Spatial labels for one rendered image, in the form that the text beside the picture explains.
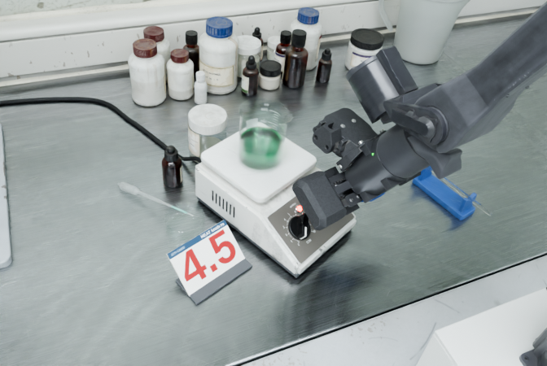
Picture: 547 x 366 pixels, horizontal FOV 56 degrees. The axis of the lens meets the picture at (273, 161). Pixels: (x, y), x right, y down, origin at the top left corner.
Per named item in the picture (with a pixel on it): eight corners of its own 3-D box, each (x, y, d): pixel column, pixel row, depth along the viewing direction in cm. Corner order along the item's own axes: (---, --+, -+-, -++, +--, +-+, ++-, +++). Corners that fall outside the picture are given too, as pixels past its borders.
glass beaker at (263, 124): (228, 168, 69) (230, 117, 64) (247, 141, 74) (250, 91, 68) (277, 184, 68) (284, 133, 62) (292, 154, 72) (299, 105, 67)
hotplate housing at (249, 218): (355, 229, 74) (366, 190, 69) (295, 282, 66) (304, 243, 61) (246, 154, 84) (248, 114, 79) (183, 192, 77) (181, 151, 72)
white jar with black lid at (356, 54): (342, 58, 111) (347, 27, 106) (372, 58, 111) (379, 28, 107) (348, 75, 106) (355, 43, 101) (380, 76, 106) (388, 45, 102)
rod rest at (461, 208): (474, 212, 79) (483, 196, 76) (461, 221, 77) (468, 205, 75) (425, 174, 85) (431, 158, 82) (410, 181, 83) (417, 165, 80)
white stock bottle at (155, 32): (167, 87, 97) (164, 39, 90) (138, 84, 97) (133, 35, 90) (174, 71, 101) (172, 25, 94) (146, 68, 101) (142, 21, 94)
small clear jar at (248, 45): (260, 66, 105) (263, 37, 101) (257, 80, 101) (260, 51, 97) (233, 62, 105) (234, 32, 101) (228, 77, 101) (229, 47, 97)
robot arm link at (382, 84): (502, 111, 49) (439, 10, 52) (444, 137, 46) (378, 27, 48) (431, 156, 59) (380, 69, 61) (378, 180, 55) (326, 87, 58)
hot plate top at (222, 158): (319, 163, 72) (320, 159, 72) (260, 206, 65) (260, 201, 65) (257, 124, 78) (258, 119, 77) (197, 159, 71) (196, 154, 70)
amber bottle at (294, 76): (308, 85, 101) (316, 34, 94) (291, 91, 99) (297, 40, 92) (295, 74, 104) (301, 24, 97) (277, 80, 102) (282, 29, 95)
